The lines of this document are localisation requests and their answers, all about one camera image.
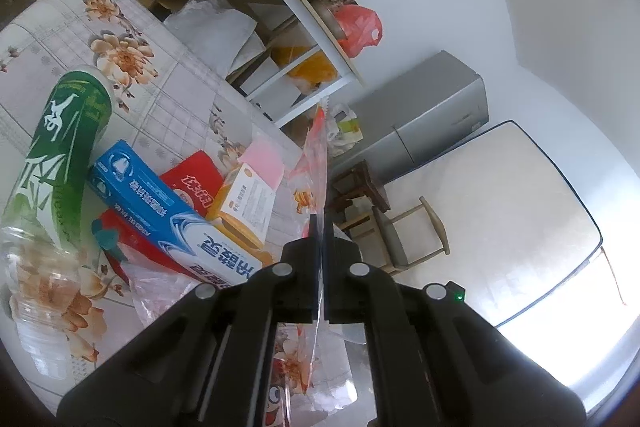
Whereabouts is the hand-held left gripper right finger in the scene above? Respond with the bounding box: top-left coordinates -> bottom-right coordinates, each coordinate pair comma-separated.
324,222 -> 586,427

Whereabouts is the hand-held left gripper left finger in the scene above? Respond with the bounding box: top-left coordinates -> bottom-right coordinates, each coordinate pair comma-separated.
57,214 -> 321,427

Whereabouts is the clear printed plastic bag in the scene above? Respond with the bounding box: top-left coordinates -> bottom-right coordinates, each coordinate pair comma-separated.
125,102 -> 368,427

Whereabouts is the orange and white medicine box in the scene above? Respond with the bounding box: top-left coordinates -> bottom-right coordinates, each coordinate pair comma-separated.
205,162 -> 278,265

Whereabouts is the blue and white carton box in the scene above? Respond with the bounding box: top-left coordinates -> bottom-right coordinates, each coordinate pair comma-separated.
87,139 -> 263,290

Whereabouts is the wooden chair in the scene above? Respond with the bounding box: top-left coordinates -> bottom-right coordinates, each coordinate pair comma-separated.
372,196 -> 451,275

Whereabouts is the dark wooden stool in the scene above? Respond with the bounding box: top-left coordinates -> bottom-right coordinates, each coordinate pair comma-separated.
327,159 -> 391,233

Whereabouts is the white plastic bag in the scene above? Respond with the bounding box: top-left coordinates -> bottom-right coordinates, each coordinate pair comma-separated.
325,104 -> 363,155

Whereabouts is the red snack bag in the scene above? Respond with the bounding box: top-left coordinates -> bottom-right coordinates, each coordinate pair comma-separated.
92,150 -> 226,288

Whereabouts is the white mattress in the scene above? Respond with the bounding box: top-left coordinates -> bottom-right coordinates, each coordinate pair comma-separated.
382,121 -> 603,328

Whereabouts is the white side table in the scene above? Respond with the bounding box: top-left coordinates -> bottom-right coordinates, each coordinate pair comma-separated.
72,0 -> 366,128

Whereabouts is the grey refrigerator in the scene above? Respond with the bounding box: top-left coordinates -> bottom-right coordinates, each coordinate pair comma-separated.
350,51 -> 488,168

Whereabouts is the orange bag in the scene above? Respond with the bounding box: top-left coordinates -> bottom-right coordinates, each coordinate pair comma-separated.
272,44 -> 338,82

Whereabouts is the red plastic bag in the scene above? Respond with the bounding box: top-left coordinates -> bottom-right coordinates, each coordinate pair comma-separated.
332,4 -> 383,58

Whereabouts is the floral tablecloth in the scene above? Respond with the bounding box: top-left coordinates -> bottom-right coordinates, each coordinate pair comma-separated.
0,0 -> 361,427

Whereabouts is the white pillow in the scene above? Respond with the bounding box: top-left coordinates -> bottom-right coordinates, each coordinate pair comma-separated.
165,0 -> 258,72

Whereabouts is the green labelled plastic bottle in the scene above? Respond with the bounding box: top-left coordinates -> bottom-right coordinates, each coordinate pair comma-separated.
0,66 -> 113,380

